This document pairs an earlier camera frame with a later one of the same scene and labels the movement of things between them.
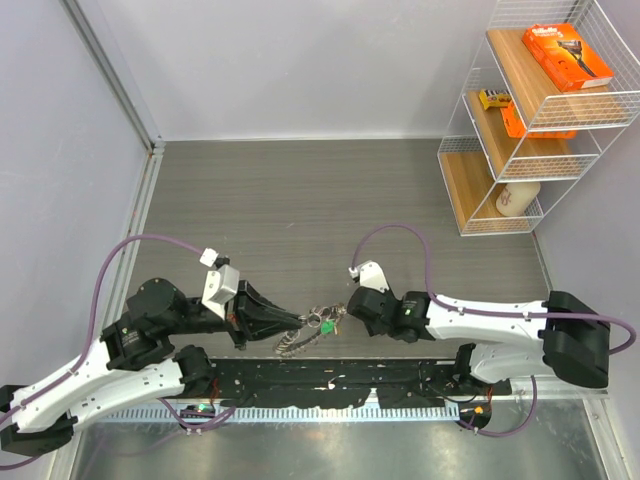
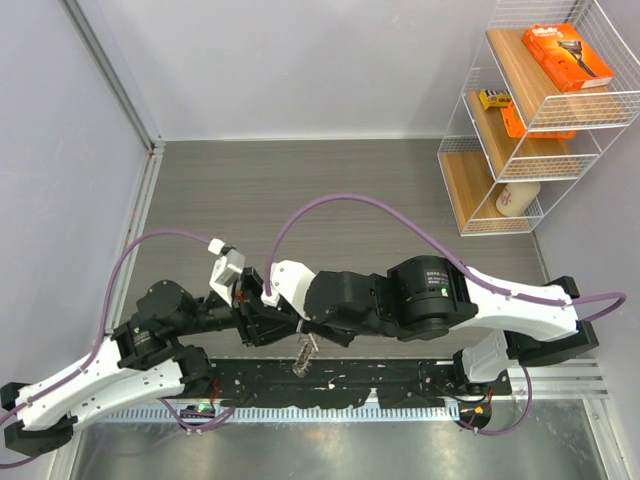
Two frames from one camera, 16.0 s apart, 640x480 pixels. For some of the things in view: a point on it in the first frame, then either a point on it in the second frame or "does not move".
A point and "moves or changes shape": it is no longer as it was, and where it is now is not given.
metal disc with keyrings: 293,340 moves or changes shape
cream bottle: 516,197 does not move
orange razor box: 566,58 does not move
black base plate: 328,382 does not move
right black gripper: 374,329 → 323,333
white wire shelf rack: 551,80 does not move
